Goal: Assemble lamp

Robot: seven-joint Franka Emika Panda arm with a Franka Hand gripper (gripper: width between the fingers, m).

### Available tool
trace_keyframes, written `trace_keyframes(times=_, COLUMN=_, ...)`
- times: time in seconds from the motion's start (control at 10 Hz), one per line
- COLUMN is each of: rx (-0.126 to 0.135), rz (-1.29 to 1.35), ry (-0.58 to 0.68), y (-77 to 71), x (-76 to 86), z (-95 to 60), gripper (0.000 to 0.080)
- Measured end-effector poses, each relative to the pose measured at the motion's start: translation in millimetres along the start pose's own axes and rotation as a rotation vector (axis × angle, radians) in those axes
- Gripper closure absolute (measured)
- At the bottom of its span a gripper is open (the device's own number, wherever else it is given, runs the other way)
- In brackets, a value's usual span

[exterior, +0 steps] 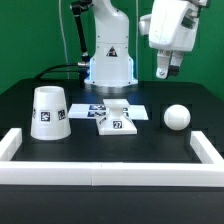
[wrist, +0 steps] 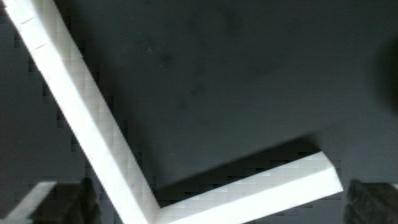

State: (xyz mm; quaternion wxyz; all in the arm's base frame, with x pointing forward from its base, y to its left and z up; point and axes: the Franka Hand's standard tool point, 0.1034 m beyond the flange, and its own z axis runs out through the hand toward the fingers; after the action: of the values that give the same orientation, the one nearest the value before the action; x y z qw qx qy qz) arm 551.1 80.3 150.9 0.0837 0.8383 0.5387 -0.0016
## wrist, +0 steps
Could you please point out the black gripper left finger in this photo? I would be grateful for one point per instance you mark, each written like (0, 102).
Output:
(59, 203)

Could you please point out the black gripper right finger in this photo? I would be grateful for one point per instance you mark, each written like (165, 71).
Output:
(371, 205)

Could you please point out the white U-shaped fence frame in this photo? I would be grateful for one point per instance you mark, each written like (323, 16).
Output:
(263, 194)

